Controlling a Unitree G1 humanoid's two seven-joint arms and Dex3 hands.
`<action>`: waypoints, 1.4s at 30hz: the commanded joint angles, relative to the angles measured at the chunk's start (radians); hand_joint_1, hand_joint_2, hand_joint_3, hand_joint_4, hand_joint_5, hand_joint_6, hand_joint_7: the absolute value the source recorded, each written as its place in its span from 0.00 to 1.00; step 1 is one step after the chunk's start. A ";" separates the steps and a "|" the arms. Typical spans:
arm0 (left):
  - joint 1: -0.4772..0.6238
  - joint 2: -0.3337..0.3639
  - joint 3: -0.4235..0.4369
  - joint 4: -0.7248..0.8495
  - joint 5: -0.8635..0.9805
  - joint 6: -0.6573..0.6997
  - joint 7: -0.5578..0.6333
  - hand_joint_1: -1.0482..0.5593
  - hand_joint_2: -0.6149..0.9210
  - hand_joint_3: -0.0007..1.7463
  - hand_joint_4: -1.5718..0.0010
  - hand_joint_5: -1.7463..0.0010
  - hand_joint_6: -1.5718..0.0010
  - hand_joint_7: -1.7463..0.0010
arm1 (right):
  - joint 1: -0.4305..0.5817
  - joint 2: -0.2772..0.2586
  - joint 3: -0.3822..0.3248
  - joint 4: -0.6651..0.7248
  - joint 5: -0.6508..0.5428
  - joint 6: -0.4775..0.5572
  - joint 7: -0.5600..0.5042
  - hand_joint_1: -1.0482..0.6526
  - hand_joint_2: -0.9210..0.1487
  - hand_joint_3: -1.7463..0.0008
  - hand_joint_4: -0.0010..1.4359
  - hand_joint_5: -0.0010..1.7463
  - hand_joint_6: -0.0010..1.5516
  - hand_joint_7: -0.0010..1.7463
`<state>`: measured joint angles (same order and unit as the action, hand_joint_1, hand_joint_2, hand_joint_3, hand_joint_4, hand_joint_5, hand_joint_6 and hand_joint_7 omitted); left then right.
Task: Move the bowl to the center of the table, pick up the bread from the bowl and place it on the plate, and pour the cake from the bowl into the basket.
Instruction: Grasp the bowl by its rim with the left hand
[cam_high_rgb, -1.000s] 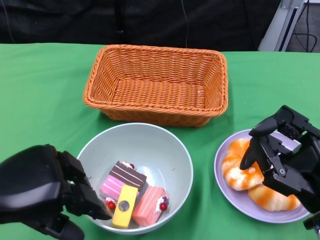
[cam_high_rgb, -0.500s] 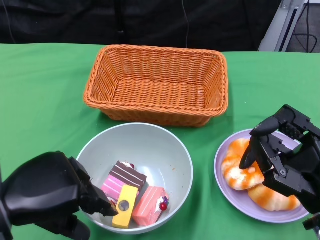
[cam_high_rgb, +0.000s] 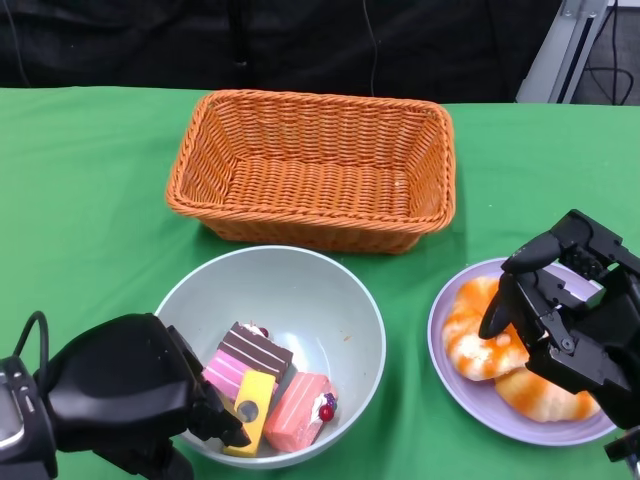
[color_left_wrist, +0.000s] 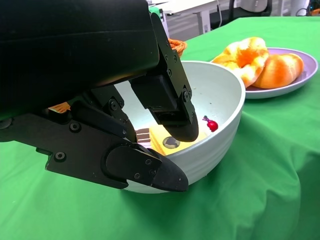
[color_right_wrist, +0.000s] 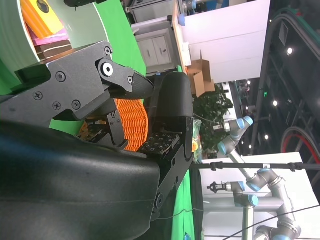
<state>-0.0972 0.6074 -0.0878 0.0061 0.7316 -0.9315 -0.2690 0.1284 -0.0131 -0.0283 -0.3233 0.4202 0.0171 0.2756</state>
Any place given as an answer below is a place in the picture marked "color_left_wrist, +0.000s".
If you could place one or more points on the green tablecloth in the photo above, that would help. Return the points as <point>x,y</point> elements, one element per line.
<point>250,175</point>

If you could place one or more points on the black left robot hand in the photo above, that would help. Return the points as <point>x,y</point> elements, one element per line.
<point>75,50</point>

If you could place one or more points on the orange striped bread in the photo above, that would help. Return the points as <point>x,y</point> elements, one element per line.
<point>280,72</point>
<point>247,55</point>

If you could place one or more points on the chocolate and pink layered cake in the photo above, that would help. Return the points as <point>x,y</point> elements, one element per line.
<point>143,136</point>

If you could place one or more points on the lavender plate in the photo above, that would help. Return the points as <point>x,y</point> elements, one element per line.
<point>275,93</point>

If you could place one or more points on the orange wicker basket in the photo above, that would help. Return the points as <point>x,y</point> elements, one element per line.
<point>177,47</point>

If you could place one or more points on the grey-green bowl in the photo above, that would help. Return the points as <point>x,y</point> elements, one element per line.
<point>215,95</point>

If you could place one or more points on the salmon pink cake slice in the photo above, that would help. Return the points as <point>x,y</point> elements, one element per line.
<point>212,125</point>

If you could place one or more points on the yellow cake slice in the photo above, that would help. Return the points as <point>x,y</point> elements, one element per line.
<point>160,140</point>

